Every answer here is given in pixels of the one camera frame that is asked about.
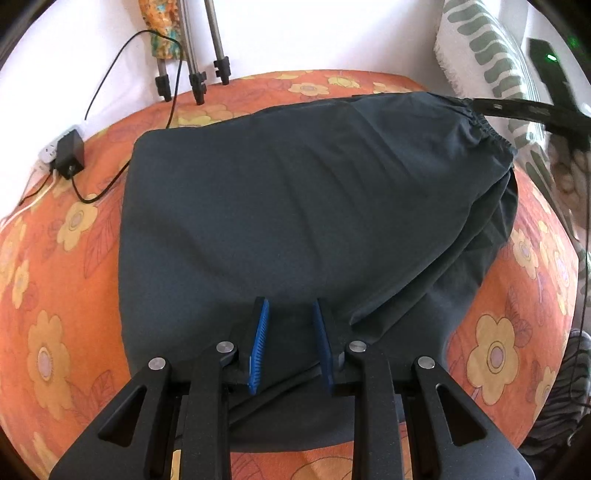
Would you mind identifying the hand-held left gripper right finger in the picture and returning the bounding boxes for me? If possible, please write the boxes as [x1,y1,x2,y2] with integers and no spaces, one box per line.
[311,298,536,480]

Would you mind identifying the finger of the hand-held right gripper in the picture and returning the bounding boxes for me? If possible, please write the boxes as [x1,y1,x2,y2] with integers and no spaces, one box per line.
[467,96,555,124]

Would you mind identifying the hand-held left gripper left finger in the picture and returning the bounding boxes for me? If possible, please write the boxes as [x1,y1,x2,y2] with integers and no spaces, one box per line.
[48,296,271,480]

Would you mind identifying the dark grey pants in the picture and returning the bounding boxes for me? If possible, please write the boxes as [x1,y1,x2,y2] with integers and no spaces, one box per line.
[117,90,519,450]

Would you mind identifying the white green patterned pillow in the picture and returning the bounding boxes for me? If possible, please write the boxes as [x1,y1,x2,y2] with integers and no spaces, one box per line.
[434,0,591,195]

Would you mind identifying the orange floral bed sheet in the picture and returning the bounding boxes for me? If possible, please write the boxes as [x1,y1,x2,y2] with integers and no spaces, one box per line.
[0,69,583,480]

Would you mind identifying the grey striped cloth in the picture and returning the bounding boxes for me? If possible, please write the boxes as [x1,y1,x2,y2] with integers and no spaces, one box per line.
[522,330,591,457]

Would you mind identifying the white power strip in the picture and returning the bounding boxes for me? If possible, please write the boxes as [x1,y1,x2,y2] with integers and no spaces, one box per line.
[37,134,70,171]

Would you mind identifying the metal tripod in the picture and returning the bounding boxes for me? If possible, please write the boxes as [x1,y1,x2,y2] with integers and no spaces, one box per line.
[154,0,232,106]

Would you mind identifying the colourful patterned cloth roll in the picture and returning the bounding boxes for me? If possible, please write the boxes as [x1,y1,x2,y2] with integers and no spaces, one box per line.
[139,0,185,63]

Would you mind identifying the white cable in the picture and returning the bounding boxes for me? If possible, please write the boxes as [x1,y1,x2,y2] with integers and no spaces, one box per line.
[0,173,61,229]

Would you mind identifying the black power adapter with cable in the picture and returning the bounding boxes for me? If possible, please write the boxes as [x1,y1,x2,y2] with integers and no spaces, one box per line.
[69,28,184,205]

